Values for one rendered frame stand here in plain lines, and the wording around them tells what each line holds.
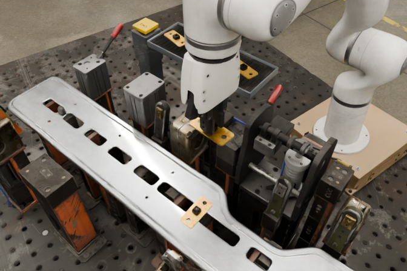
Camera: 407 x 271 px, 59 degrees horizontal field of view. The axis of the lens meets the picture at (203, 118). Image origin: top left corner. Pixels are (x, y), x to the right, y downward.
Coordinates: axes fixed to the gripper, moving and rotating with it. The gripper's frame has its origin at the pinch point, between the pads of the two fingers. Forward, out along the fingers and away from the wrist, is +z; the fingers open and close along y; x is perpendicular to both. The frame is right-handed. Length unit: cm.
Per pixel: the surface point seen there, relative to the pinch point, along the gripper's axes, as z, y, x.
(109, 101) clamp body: 40, -12, -60
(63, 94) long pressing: 29, 2, -62
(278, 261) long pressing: 30.7, -0.9, 19.0
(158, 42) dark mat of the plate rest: 13, -23, -43
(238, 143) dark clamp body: 22.2, -15.1, -4.6
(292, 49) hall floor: 125, -202, -93
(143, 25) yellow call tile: 13, -26, -53
